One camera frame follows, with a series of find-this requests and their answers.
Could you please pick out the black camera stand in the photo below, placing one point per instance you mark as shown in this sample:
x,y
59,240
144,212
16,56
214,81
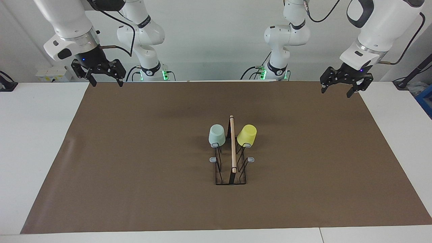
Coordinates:
x,y
413,72

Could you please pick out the brown table mat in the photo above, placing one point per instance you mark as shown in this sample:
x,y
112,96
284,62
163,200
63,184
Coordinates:
x,y
135,189

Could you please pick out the clear plastic bag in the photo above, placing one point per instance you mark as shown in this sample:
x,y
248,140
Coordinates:
x,y
415,89

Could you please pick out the yellow plastic cup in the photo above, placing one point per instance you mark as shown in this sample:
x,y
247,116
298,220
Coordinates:
x,y
247,135

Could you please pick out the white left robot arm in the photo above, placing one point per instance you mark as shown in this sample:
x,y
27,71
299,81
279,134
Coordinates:
x,y
381,27

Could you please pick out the pale green plastic cup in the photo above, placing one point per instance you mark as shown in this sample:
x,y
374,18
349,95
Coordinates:
x,y
216,135

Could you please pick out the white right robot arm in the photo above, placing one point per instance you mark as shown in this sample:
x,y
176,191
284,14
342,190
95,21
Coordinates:
x,y
67,20

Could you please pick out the blue box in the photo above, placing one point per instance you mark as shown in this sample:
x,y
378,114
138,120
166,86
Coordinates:
x,y
426,101

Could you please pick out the white power strip box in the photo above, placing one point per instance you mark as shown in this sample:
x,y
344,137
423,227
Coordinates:
x,y
54,74

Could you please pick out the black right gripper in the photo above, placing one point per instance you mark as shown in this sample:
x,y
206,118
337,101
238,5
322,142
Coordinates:
x,y
94,59

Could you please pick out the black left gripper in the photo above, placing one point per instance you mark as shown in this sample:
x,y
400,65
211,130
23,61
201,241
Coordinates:
x,y
352,74

